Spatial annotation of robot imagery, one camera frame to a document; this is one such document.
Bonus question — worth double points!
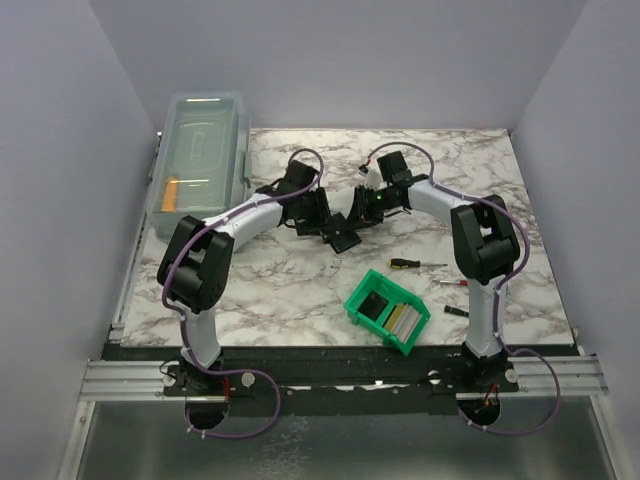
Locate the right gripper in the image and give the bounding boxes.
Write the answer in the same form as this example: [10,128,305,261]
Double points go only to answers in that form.
[342,185,395,233]

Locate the black leather card holder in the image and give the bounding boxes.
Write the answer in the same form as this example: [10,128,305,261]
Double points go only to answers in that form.
[320,213,361,254]

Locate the green plastic bin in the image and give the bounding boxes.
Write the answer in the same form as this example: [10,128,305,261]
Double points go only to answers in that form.
[344,269,431,356]

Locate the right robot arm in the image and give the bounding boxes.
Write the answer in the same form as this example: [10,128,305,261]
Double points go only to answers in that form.
[347,151,522,392]

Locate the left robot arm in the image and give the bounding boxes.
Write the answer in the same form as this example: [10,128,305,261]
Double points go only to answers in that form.
[157,148,331,395]

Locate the stack of silver cards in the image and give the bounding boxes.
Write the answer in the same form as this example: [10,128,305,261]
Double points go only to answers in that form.
[384,304,422,343]

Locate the black yellow screwdriver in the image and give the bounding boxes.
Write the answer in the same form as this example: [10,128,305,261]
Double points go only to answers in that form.
[389,258,448,269]

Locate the black green screwdriver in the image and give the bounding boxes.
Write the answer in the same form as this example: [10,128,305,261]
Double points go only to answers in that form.
[444,305,469,318]

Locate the clear plastic storage box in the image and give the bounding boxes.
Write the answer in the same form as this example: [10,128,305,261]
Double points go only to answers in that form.
[147,91,252,244]

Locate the orange tool in box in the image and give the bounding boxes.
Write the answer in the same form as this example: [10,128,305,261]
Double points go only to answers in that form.
[160,176,179,213]

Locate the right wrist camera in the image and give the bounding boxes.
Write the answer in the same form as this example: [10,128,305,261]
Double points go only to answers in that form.
[358,164,383,190]

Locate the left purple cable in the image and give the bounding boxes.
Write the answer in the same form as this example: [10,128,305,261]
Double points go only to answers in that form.
[162,148,329,441]

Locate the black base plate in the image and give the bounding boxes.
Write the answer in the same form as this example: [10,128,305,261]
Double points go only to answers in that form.
[102,344,581,419]

